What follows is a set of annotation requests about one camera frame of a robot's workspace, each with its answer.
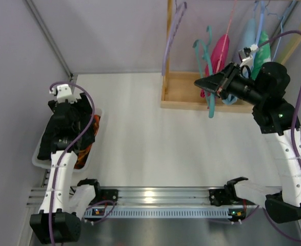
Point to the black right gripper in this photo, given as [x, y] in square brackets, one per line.
[228, 77]

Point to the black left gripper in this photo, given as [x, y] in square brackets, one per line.
[84, 100]

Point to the green white garment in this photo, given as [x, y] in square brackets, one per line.
[262, 56]

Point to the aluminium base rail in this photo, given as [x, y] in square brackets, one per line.
[151, 197]

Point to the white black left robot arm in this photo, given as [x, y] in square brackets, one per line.
[59, 221]

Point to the orange patterned cloth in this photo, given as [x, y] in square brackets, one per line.
[87, 141]

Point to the pink hanger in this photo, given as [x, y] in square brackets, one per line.
[226, 36]

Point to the purple plastic hanger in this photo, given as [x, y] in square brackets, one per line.
[179, 13]

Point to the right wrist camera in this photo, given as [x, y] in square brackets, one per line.
[246, 55]

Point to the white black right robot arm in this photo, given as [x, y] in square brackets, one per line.
[280, 129]

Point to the light blue garment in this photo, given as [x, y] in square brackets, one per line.
[248, 36]

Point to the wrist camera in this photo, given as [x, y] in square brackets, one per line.
[246, 55]
[63, 94]

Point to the white slotted cable duct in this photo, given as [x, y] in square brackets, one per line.
[200, 212]

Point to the wooden rack frame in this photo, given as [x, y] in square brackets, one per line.
[179, 91]

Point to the black trousers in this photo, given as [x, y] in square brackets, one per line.
[52, 142]

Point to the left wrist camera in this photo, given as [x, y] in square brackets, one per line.
[63, 94]

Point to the light blue hanger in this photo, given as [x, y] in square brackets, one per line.
[263, 11]

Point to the pink garment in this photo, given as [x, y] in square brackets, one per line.
[215, 56]

